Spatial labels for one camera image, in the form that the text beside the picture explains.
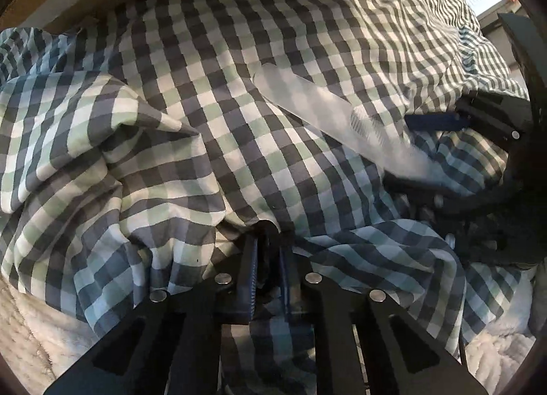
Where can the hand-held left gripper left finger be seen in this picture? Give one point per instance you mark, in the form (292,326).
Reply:
(250,284)

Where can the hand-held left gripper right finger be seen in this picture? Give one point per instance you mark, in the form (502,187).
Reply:
(288,288)

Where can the grey checked bed sheet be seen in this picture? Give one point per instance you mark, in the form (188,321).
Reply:
(213,100)

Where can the white fleece blanket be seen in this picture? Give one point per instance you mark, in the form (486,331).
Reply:
(34,335)

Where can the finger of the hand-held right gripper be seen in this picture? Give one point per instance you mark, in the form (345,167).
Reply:
(436,122)
(427,196)

